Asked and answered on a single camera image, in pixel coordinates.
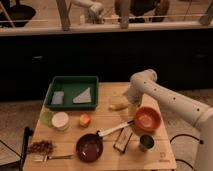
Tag person in background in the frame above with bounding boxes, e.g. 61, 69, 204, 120
129, 0, 170, 23

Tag dark rectangular eraser block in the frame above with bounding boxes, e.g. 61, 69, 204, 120
113, 127, 133, 154

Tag black chair frame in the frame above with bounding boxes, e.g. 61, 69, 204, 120
0, 127, 34, 171

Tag purple bowl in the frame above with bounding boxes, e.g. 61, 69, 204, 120
76, 134, 103, 163

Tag light green cup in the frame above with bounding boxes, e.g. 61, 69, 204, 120
40, 111, 54, 127

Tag white cup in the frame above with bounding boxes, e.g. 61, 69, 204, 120
51, 112, 69, 131

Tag orange bowl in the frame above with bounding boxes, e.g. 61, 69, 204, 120
134, 106, 161, 132

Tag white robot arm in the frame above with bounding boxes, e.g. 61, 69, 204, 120
110, 69, 213, 171

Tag grey triangular wedge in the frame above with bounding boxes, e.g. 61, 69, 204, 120
73, 88, 91, 103

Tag green plastic tray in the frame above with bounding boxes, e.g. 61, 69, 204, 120
45, 76, 98, 111

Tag metal cup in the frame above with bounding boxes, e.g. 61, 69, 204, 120
139, 134, 155, 152

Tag black cable on floor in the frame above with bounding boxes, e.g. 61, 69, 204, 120
169, 133, 204, 171

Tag orange fruit piece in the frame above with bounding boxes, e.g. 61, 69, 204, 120
79, 113, 91, 127

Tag bunch of brown grapes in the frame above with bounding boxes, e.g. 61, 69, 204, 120
28, 140, 53, 154

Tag grey rectangular sponge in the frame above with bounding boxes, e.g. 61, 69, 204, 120
51, 91, 64, 105

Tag yellow banana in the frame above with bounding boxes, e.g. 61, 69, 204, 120
109, 103, 128, 111

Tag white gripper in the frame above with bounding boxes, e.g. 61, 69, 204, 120
109, 85, 142, 117

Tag white-handled knife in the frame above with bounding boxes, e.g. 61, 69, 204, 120
97, 120, 134, 137

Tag silver fork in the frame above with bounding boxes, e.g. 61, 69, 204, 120
33, 155, 72, 162

